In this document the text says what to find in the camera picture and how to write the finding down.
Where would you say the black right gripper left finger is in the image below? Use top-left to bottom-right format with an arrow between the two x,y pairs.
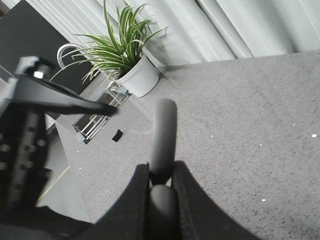
76,164 -> 149,240

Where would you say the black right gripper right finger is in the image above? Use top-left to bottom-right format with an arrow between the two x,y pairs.
172,161 -> 259,240

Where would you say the black tape piece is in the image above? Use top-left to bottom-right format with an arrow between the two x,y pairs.
112,129 -> 123,142

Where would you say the white plant pot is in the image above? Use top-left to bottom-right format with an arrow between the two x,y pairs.
115,55 -> 160,98

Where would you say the green spider plant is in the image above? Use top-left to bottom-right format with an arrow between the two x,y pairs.
52,0 -> 161,82

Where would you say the grey pleated curtain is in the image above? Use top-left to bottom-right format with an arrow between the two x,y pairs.
29,0 -> 320,66

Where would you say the black monitor panel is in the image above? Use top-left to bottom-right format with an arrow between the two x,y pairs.
0,0 -> 101,94

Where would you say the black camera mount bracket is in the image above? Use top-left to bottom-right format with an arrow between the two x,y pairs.
0,56 -> 117,240

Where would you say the white cable loop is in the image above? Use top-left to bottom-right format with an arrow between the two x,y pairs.
56,43 -> 83,70

